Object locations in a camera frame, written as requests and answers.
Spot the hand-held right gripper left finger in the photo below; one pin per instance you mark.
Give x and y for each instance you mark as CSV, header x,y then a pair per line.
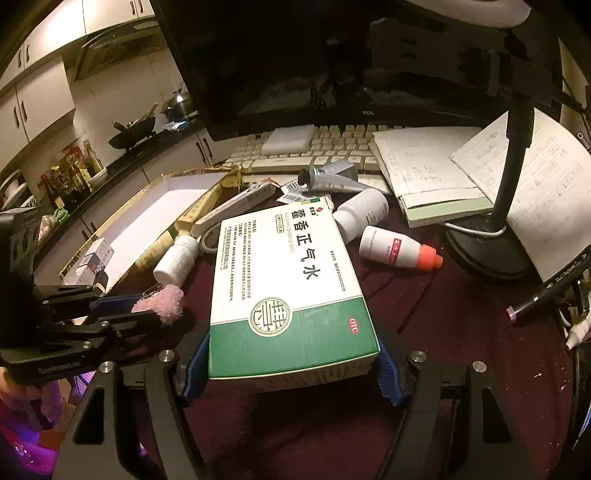
x,y
196,364

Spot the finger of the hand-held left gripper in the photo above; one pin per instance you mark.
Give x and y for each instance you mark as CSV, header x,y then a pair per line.
x,y
129,321
113,303

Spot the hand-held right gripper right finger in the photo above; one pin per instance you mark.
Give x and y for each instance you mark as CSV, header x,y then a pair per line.
x,y
390,378

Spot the pink fluffy pad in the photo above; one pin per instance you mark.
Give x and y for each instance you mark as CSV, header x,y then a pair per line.
x,y
168,302

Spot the small white pill bottle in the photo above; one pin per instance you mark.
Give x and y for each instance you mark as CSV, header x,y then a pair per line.
x,y
173,261

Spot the gold-rimmed white box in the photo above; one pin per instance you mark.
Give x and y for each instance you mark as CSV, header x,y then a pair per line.
x,y
147,217

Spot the green white medicine box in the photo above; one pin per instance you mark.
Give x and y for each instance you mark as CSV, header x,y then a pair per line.
x,y
277,286

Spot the white bottle orange cap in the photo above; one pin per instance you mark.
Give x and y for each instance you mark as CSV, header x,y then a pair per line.
x,y
388,244

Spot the long white medicine box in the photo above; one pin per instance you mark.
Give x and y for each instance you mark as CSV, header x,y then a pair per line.
x,y
231,207

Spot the grey ointment tube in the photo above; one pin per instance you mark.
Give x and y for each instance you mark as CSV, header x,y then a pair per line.
x,y
330,180

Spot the small dark print box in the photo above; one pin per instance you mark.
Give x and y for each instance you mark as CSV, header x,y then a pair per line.
x,y
92,268

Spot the small white box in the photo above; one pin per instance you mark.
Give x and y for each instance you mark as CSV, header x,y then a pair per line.
x,y
102,250

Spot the green cloth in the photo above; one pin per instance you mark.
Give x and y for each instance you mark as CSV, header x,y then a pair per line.
x,y
61,214

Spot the white kitchen appliance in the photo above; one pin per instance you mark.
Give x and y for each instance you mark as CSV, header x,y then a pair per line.
x,y
14,189

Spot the group of condiment bottles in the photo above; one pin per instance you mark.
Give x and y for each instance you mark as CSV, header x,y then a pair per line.
x,y
74,175

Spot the white bowl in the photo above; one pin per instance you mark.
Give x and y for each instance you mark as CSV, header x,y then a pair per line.
x,y
99,177

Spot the white base cabinets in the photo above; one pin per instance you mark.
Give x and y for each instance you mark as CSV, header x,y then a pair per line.
x,y
175,157

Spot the black wok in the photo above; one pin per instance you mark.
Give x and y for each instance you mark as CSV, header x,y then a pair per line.
x,y
134,134

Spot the black marker pen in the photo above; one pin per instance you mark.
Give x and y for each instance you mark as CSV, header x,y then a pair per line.
x,y
540,295

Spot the large white plastic bottle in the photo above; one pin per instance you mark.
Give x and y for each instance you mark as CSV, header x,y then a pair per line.
x,y
364,207

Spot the blue white cloth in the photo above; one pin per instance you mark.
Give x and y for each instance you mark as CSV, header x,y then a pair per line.
x,y
175,125

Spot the white glue bottle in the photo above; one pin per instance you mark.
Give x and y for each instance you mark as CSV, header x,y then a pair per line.
x,y
577,334

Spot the small barcode box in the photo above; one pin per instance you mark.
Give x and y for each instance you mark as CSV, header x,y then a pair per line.
x,y
295,197

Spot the metal pot with lid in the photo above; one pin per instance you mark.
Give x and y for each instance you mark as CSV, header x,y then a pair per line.
x,y
178,106

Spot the white notebook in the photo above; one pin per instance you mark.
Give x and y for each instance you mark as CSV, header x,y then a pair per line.
x,y
425,170

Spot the range hood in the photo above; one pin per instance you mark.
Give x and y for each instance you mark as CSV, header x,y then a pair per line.
x,y
115,50

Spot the white foam block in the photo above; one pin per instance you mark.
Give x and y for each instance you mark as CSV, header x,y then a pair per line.
x,y
288,140

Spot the white computer keyboard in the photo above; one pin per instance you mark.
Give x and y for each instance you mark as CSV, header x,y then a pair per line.
x,y
332,143

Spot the handwritten paper sheets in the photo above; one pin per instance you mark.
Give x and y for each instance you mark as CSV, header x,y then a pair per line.
x,y
545,184

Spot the black computer monitor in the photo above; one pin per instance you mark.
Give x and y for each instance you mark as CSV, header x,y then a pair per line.
x,y
277,60

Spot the black phone clamp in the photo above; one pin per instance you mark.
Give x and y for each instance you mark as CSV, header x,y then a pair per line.
x,y
526,78

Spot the white wall cabinets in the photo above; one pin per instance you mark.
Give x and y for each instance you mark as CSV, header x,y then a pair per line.
x,y
41,92

